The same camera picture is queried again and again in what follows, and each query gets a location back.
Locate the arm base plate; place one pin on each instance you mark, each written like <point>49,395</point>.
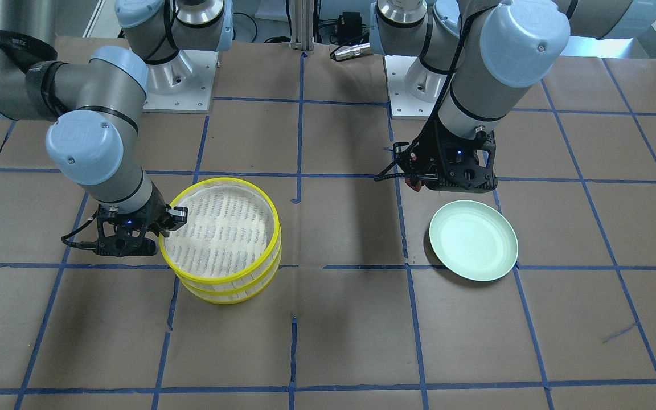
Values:
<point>183,85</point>
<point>404,105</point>

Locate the aluminium frame post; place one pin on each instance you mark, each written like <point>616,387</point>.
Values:
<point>303,18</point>

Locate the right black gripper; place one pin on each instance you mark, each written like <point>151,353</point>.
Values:
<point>154,217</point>

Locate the light green plate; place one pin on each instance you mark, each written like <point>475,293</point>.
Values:
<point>473,240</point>

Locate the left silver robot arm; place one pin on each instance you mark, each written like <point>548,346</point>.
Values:
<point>490,54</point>

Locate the brown bun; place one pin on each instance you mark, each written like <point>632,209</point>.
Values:
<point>414,184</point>

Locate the yellow steamer layer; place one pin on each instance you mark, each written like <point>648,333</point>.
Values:
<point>241,289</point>
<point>232,232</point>

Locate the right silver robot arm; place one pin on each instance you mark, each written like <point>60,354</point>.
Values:
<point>95,107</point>

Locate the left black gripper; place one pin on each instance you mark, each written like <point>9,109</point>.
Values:
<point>429,154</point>

